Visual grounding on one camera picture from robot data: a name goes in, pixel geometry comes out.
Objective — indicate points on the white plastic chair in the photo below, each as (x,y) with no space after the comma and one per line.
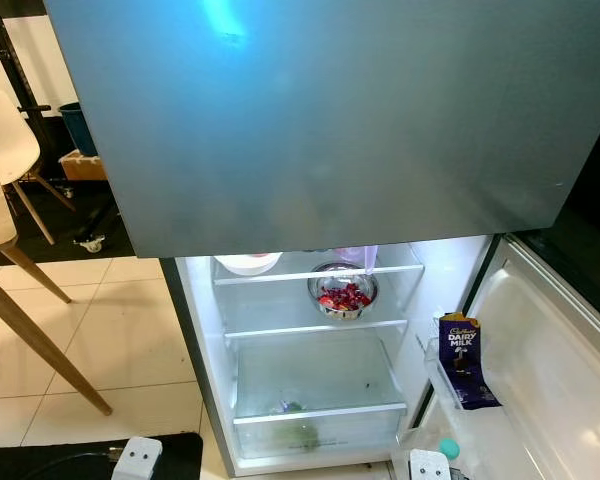
(5,130)

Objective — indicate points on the steel lower fridge door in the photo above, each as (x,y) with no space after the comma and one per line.
(560,350)

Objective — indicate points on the round steel bowl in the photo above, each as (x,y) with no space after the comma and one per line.
(320,277)

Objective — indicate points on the clear fridge crisper drawer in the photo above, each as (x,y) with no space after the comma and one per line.
(320,375)

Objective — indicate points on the purple Cadbury chocolate pack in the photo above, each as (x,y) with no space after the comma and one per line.
(462,345)

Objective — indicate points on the black metal gym rack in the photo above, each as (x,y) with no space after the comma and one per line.
(12,55)

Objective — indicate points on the clear bottle teal cap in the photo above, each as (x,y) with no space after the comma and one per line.
(450,447)

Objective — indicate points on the green vegetable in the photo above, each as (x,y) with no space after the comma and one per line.
(300,432)

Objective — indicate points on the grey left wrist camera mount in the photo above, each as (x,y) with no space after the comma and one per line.
(142,460)

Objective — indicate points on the pink plastic bag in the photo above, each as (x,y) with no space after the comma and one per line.
(362,257)

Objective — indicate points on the blue plastic bucket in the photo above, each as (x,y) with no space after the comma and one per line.
(72,130)

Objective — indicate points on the small brown cardboard box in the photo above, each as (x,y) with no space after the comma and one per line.
(82,167)

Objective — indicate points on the white bowl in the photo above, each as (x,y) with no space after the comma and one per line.
(247,263)

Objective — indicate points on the glass fridge shelf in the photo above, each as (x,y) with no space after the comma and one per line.
(260,330)
(402,273)

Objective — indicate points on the black mat with red logo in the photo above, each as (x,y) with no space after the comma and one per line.
(100,215)

